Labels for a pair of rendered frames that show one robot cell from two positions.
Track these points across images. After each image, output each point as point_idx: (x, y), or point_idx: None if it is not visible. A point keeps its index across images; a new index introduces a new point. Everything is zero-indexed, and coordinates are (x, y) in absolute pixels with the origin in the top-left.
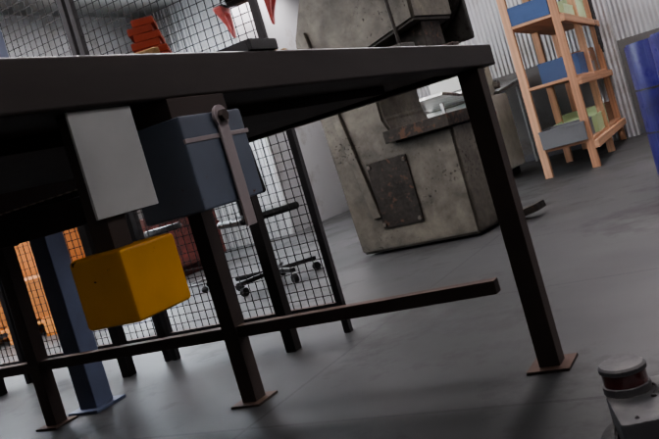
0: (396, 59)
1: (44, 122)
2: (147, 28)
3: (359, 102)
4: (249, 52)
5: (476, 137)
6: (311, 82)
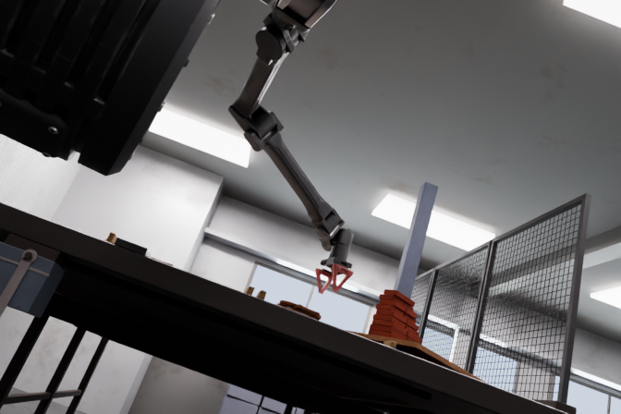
0: (323, 334)
1: None
2: (390, 298)
3: None
4: (111, 244)
5: None
6: (165, 290)
